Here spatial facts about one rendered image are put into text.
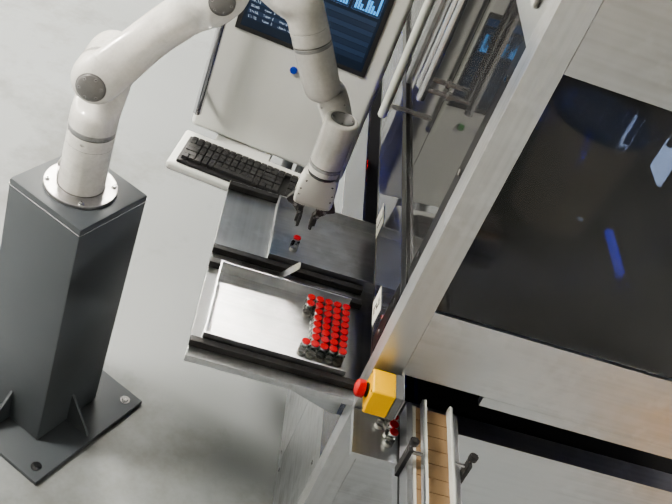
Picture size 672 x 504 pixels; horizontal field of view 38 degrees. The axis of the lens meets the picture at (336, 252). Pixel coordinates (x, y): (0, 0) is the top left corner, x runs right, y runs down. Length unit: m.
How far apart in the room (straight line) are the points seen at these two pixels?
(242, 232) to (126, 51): 0.59
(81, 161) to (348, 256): 0.74
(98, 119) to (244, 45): 0.63
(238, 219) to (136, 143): 1.77
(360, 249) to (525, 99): 1.03
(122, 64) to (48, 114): 2.10
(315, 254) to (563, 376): 0.77
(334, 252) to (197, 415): 0.91
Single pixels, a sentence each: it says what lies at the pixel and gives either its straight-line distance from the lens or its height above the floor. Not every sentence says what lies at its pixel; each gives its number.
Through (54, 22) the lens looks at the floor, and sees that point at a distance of 5.05.
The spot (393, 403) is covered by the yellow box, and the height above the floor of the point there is 1.01.
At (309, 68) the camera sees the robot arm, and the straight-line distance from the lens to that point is 2.22.
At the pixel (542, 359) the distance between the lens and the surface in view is 2.14.
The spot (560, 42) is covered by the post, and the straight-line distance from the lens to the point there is 1.71.
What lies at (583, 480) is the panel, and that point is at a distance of 2.46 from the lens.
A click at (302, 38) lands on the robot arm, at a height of 1.49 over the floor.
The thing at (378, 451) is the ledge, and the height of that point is 0.88.
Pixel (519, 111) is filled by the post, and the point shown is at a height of 1.71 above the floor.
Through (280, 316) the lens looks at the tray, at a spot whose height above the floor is 0.88.
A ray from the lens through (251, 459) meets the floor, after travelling 3.20.
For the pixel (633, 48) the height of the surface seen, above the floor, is 1.88.
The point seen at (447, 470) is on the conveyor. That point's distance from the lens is 2.15.
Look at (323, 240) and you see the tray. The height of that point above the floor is 0.88.
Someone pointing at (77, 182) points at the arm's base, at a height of 0.92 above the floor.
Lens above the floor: 2.45
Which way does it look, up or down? 37 degrees down
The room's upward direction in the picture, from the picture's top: 23 degrees clockwise
